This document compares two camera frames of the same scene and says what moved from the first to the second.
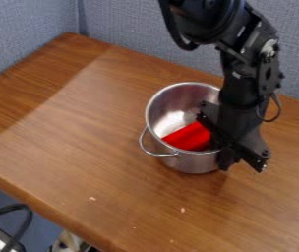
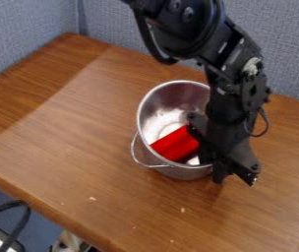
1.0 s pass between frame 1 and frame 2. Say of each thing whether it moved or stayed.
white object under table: stayed
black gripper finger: moved
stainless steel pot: moved
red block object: moved
